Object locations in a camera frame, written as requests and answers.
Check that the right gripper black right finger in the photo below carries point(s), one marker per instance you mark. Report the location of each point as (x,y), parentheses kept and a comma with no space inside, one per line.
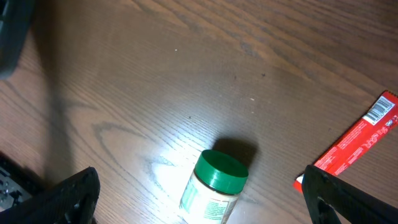
(326,196)

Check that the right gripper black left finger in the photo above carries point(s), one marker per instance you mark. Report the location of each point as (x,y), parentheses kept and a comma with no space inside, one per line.
(73,200)

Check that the red snack stick packet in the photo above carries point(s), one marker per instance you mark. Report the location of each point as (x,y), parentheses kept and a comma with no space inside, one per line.
(363,135)

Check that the green lid jar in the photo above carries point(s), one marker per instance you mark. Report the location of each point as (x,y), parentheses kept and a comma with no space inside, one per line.
(213,188)

